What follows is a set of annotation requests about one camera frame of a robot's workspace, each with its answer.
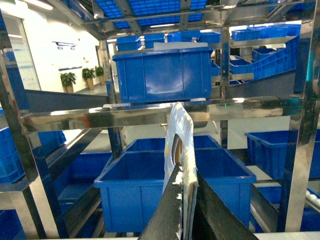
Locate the blue bin upper shelf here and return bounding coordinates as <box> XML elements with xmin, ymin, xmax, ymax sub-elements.
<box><xmin>112</xmin><ymin>46</ymin><xmax>213</xmax><ymax>103</ymax></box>

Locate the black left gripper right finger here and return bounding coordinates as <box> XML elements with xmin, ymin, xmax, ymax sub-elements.
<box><xmin>192</xmin><ymin>172</ymin><xmax>257</xmax><ymax>240</ymax></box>

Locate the flower gift bag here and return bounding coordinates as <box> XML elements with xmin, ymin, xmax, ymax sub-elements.
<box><xmin>163</xmin><ymin>102</ymin><xmax>199</xmax><ymax>240</ymax></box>

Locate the blue bin front lower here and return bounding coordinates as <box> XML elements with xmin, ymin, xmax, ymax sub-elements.
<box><xmin>94</xmin><ymin>148</ymin><xmax>257</xmax><ymax>233</ymax></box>

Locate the steel shelf front rail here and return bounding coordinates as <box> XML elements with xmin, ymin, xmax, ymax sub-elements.
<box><xmin>20</xmin><ymin>96</ymin><xmax>303</xmax><ymax>133</ymax></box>

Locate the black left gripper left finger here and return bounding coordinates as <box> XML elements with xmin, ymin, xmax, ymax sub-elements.
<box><xmin>139</xmin><ymin>163</ymin><xmax>183</xmax><ymax>240</ymax></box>

